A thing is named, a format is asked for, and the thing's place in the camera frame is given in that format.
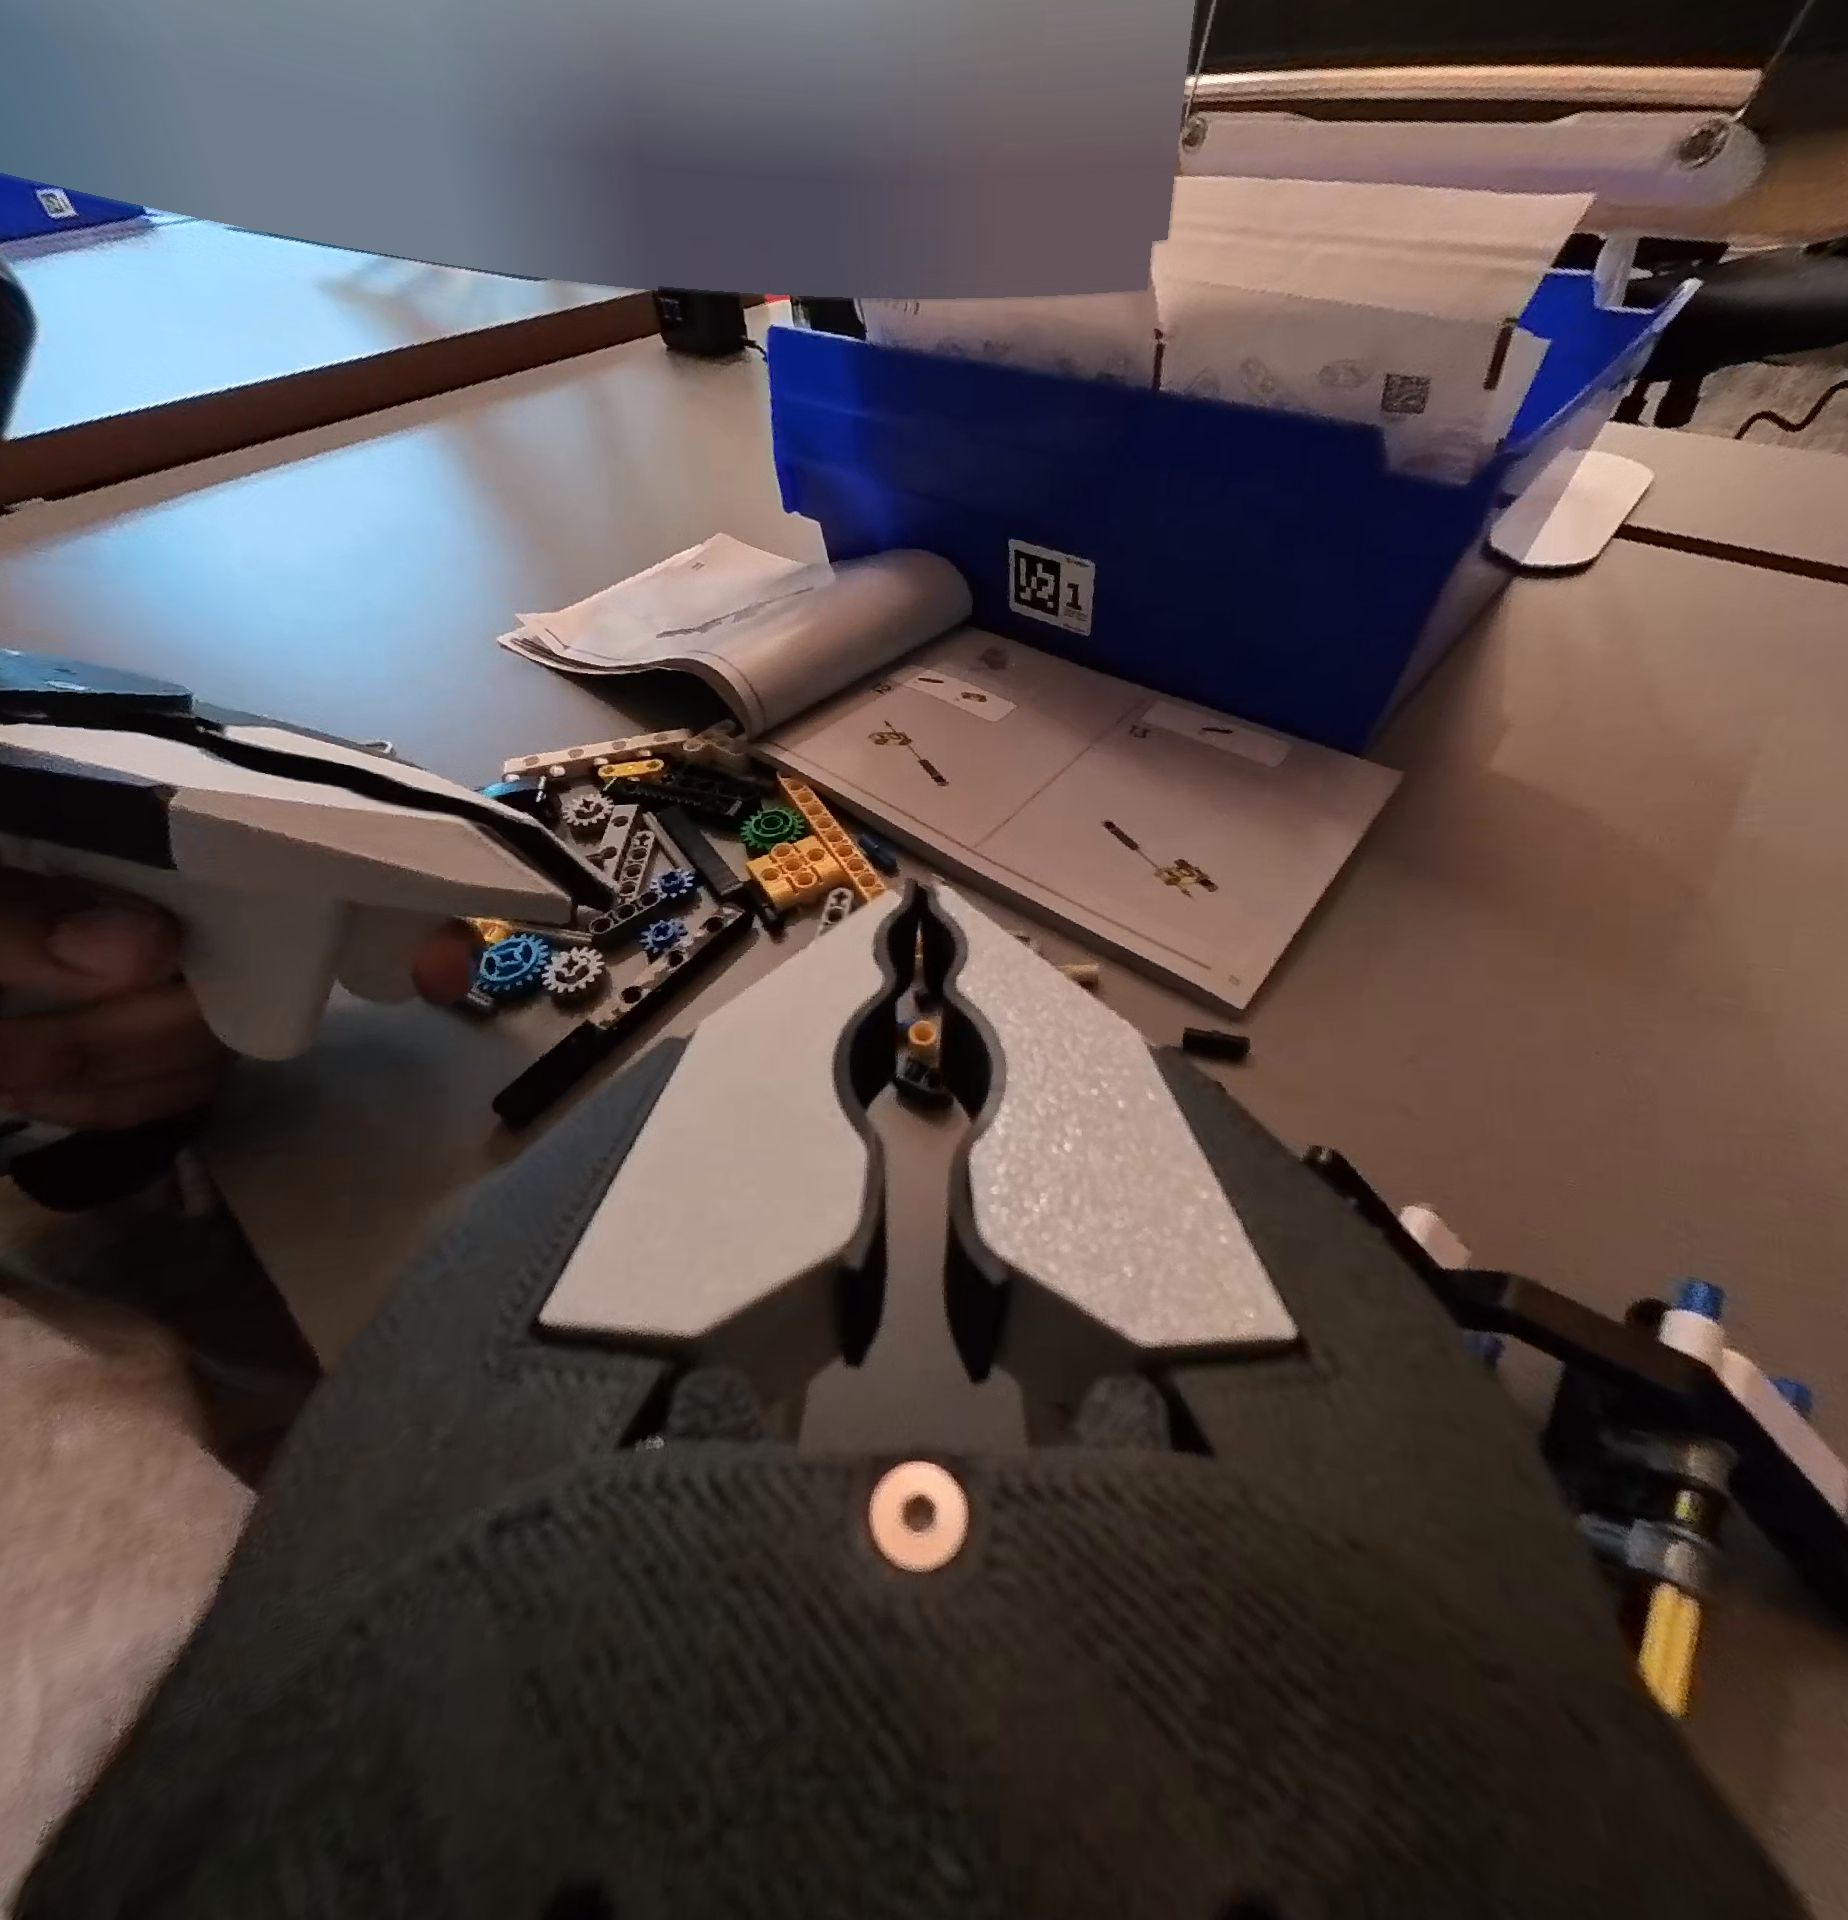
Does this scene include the white paper bags in bin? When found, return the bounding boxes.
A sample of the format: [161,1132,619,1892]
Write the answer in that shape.
[856,178,1600,489]

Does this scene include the small blue bin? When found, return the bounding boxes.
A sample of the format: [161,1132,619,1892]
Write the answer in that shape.
[0,161,148,245]

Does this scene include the white stand base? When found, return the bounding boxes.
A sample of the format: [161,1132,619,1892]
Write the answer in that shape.
[1482,447,1658,576]

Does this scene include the large blue plastic bin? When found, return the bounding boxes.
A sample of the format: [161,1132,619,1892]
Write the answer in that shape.
[768,271,1706,755]

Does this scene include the open instruction booklet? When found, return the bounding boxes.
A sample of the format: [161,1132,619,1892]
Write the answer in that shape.
[501,537,1406,1011]

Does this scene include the white bar with screws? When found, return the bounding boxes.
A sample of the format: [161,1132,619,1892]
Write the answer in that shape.
[1178,109,1767,224]

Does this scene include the person's left hand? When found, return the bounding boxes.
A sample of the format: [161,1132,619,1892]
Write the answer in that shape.
[0,836,487,1130]

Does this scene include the black cable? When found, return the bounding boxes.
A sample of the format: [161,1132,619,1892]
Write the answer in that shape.
[1734,373,1848,447]

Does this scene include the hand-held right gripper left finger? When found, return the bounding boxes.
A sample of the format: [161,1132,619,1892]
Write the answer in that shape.
[538,883,928,1369]

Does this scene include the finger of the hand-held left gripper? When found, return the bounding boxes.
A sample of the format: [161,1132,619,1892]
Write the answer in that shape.
[0,726,588,925]
[190,708,615,911]

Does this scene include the pile of lego pieces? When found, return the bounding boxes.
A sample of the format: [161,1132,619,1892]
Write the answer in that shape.
[466,726,1256,1130]

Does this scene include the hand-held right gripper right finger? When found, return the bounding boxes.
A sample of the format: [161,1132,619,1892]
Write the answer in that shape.
[923,884,1301,1378]

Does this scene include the black and white lego assembly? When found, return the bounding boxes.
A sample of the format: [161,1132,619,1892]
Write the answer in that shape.
[1307,1149,1848,1718]

